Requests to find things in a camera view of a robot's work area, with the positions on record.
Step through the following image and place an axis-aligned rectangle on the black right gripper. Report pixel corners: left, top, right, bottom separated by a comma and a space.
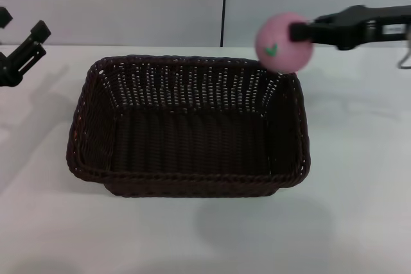
290, 4, 411, 51

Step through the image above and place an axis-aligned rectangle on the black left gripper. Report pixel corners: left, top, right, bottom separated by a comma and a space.
0, 6, 52, 88

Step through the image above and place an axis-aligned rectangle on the pink peach toy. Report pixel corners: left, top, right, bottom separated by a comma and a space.
255, 12, 315, 74

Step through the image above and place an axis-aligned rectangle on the dark brown wicker basket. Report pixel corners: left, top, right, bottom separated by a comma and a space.
66, 55, 312, 199

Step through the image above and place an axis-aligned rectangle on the grey right wrist cable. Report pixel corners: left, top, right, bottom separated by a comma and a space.
399, 28, 411, 70

